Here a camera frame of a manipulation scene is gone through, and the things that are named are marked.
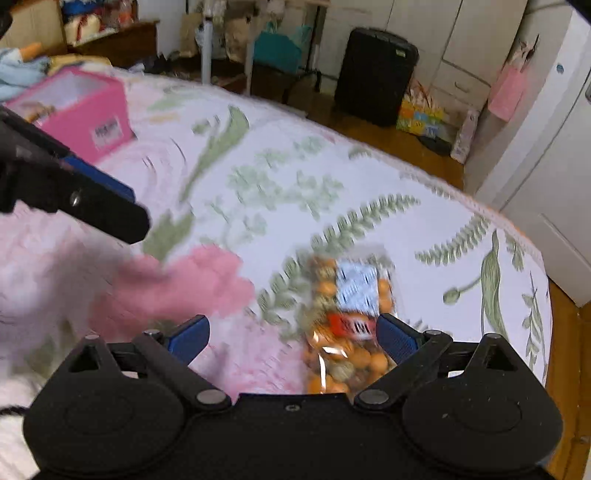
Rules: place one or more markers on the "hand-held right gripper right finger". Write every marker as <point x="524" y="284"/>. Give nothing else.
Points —
<point x="397" y="340"/>

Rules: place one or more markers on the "brown paper bag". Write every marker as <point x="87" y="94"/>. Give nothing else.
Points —
<point x="190" y="34"/>

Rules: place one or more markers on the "floral bed sheet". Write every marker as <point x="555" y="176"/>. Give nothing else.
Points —
<point x="286" y="152"/>

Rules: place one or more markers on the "light wooden cabinet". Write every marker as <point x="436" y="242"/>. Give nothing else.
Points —
<point x="37" y="23"/>

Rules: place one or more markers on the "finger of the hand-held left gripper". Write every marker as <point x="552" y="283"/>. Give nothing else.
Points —
<point x="97" y="177"/>
<point x="106" y="213"/>

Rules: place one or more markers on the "white blanket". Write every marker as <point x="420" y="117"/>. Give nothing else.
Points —
<point x="14" y="438"/>

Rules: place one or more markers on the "white pole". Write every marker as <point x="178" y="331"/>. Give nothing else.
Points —
<point x="207" y="41"/>

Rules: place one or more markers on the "teal bag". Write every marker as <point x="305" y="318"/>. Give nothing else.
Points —
<point x="281" y="46"/>

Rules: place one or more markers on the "dark wooden cabinet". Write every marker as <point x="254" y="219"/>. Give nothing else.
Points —
<point x="124" y="44"/>

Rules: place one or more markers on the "pink paper bag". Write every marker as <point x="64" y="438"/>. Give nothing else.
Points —
<point x="508" y="92"/>

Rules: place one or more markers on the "pink cardboard box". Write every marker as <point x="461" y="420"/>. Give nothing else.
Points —
<point x="106" y="115"/>

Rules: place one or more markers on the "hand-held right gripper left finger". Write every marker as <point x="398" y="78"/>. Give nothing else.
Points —
<point x="189" y="340"/>

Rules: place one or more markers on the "clear bag of coated peanuts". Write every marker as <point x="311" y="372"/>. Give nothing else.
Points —
<point x="337" y="360"/>

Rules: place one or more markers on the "long white box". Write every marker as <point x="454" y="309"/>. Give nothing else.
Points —
<point x="465" y="136"/>

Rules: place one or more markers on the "black suitcase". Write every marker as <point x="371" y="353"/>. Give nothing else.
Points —
<point x="374" y="76"/>

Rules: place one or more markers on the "light blue plush toy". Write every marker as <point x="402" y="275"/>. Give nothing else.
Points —
<point x="18" y="74"/>

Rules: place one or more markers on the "white wardrobe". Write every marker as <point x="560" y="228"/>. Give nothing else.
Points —
<point x="461" y="41"/>

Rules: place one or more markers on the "gift box with red ribbon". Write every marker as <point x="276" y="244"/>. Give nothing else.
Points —
<point x="83" y="26"/>

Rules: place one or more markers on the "white cabinet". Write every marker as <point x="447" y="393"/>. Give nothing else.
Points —
<point x="545" y="161"/>

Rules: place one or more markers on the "colourful printed box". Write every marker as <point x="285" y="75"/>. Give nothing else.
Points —
<point x="418" y="117"/>

